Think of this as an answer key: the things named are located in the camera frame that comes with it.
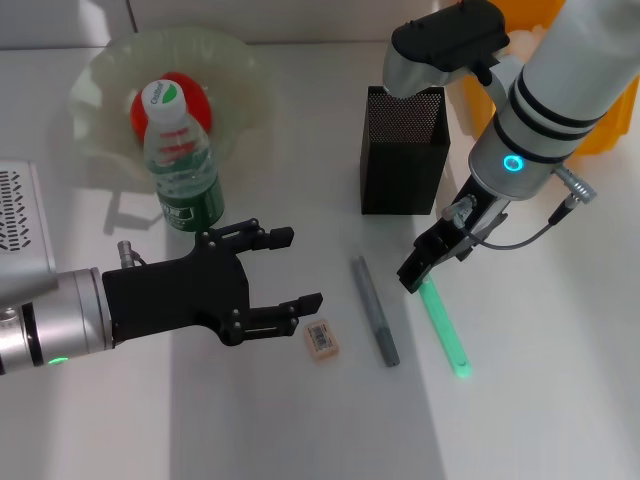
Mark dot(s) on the grey marker pen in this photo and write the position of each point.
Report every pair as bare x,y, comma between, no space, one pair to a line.
372,310

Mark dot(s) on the green glass fruit plate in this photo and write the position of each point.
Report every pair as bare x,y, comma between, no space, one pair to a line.
235,85

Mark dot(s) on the green translucent pen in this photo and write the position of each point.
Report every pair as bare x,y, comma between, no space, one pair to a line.
445,330

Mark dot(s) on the black mesh pen holder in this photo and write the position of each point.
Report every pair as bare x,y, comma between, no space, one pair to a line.
400,165

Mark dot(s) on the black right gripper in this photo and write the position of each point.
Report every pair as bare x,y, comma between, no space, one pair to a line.
475,215

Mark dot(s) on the yellow plastic storage bin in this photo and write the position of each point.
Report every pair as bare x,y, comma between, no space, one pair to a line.
610,125

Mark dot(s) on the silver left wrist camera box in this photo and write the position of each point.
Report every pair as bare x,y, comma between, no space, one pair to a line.
20,215

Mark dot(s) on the red-orange orange fruit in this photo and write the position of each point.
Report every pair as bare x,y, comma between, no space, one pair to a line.
197,100

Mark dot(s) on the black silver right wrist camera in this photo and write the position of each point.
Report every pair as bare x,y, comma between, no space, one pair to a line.
450,40

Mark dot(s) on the beige eraser with barcode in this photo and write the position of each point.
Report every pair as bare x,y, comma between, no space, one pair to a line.
325,342

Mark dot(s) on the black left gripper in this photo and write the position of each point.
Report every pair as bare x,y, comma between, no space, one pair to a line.
175,295

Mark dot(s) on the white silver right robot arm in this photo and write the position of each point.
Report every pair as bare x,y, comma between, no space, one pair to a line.
565,90

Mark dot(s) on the clear green-label water bottle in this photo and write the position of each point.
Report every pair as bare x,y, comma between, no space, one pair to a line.
185,175

